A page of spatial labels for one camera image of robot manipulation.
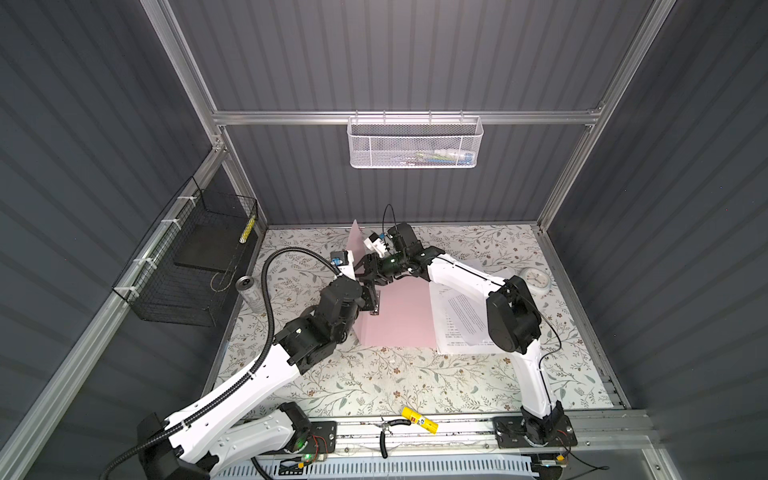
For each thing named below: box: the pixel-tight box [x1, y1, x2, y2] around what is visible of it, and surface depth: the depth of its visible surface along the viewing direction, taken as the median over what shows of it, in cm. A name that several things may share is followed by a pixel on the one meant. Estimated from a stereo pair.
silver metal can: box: [235, 275, 266, 314], surface depth 89 cm
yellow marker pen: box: [401, 406, 439, 434], surface depth 77 cm
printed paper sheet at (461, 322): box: [428, 281, 506, 354], surface depth 93 cm
